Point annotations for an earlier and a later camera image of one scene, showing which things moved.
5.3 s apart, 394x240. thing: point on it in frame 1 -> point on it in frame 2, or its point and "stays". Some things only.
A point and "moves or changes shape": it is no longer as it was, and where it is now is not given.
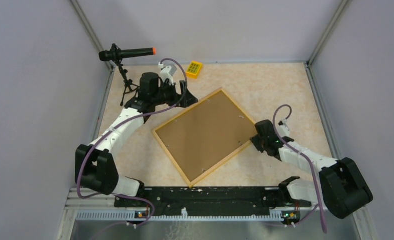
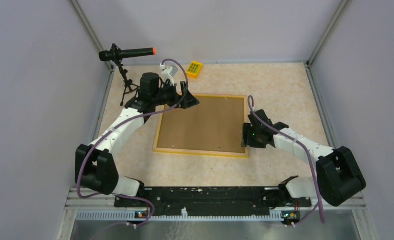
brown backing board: (206, 134) moves or changes shape
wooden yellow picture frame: (203, 139) moves or changes shape
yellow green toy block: (193, 69) stays
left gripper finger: (188, 99) stays
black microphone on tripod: (115, 54) stays
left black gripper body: (167, 94) stays
